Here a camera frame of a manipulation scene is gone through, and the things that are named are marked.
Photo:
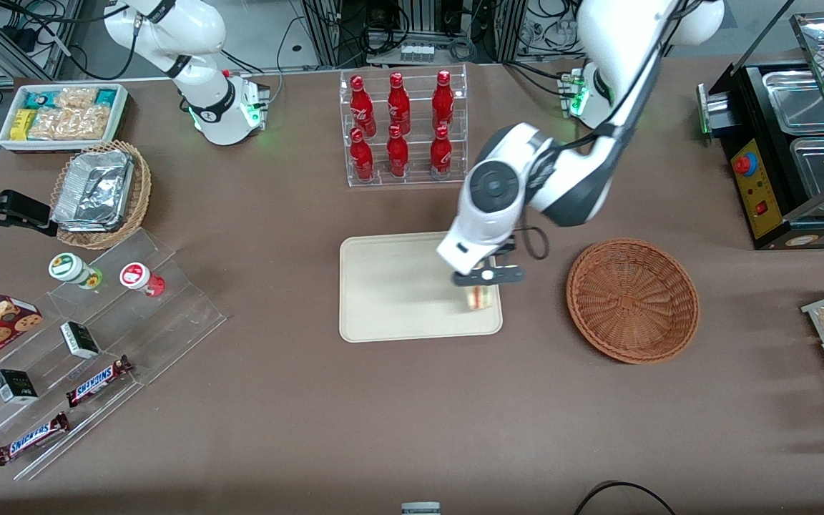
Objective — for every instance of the red emergency stop button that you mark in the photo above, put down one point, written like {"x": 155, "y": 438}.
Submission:
{"x": 743, "y": 165}

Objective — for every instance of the aluminium frame equipment rack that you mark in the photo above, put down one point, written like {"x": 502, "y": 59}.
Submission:
{"x": 419, "y": 21}

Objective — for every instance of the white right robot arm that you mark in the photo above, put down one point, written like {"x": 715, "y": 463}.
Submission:
{"x": 204, "y": 86}

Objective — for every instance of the grey power strip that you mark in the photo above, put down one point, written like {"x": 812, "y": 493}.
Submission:
{"x": 417, "y": 53}

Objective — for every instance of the small black carton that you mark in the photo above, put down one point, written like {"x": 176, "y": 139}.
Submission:
{"x": 15, "y": 386}
{"x": 79, "y": 340}

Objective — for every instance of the white plastic snack bin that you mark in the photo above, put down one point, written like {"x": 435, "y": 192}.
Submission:
{"x": 122, "y": 118}

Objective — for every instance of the aluminium foil tray stack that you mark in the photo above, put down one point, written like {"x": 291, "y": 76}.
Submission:
{"x": 94, "y": 189}

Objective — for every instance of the Snickers chocolate bar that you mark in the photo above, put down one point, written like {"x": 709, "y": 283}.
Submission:
{"x": 31, "y": 438}
{"x": 97, "y": 381}

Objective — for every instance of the red lid white cup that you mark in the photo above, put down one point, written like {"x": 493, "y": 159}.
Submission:
{"x": 136, "y": 275}

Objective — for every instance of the red cola bottle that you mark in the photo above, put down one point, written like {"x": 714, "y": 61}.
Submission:
{"x": 360, "y": 107}
{"x": 398, "y": 106}
{"x": 440, "y": 154}
{"x": 361, "y": 157}
{"x": 397, "y": 154}
{"x": 443, "y": 101}

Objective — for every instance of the teal snack packet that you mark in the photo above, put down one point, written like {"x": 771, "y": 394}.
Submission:
{"x": 106, "y": 96}
{"x": 40, "y": 99}

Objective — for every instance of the small grey device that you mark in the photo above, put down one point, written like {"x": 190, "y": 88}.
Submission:
{"x": 420, "y": 508}

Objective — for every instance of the green lid white cup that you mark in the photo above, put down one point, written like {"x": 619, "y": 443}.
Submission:
{"x": 69, "y": 267}

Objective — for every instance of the black food warmer machine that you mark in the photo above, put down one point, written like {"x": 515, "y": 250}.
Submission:
{"x": 777, "y": 179}

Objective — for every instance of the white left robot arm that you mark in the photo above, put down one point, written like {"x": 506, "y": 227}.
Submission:
{"x": 576, "y": 179}

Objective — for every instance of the beige plastic tray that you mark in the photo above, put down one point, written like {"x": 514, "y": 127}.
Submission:
{"x": 398, "y": 286}

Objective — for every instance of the clear cookie bag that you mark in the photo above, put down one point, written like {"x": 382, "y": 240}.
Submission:
{"x": 91, "y": 121}
{"x": 76, "y": 97}
{"x": 51, "y": 125}

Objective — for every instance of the yellow snack packet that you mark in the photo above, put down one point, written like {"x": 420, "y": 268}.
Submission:
{"x": 22, "y": 124}

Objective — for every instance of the clear acrylic bottle rack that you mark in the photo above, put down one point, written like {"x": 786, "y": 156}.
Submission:
{"x": 419, "y": 179}

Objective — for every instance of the light oval wicker basket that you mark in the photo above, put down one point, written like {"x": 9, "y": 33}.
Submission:
{"x": 139, "y": 193}

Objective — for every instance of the triangular sandwich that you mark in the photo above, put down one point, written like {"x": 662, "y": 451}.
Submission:
{"x": 478, "y": 297}

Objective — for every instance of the brown round wicker basket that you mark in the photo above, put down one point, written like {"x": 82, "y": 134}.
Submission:
{"x": 630, "y": 300}

